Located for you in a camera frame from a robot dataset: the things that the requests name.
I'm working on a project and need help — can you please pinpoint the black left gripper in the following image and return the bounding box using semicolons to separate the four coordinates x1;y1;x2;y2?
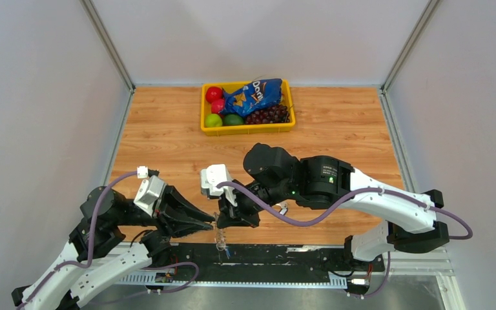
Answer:
113;181;216;240

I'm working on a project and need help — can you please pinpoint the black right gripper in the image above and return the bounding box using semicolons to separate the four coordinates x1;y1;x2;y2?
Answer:
217;177;295;228

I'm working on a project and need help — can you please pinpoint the black tag key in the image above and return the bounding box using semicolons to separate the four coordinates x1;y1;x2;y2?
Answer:
276;201;289;215

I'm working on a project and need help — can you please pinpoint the silver metal key holder plate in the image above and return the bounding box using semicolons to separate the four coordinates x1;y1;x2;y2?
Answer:
214;223;231;259

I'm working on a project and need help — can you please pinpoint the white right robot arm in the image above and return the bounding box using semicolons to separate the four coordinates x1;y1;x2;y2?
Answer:
200;143;450;270

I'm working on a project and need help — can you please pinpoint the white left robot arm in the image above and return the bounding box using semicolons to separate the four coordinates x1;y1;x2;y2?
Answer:
12;183;214;309

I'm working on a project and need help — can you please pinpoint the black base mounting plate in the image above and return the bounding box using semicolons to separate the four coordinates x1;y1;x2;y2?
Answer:
151;243;370;282

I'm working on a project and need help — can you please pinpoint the light green apple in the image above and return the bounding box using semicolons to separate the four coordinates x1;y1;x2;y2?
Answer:
204;113;223;128

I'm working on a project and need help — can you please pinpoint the dark green lime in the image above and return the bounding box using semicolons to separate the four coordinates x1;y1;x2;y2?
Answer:
223;114;245;126

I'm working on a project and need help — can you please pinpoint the purple grape bunch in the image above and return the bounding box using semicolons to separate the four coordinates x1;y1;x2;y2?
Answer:
244;104;291;125

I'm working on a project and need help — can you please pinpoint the yellow plastic bin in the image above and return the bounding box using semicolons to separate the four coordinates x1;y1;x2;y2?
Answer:
200;79;296;136

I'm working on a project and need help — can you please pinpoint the pink red apple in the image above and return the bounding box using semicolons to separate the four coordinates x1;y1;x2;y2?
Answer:
211;99;225;114

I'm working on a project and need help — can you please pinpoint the blue Doritos chip bag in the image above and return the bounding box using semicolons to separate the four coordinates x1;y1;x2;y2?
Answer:
220;78;283;118

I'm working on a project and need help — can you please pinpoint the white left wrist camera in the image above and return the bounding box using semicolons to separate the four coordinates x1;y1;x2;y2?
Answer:
134;166;167;216

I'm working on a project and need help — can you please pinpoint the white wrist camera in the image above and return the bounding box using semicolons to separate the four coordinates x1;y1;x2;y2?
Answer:
134;166;167;216
200;164;237;206

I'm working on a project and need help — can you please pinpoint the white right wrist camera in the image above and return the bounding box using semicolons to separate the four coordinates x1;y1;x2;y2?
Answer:
200;164;237;206

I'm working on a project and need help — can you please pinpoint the slotted aluminium cable duct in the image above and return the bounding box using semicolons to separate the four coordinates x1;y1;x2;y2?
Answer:
115;271;347;289

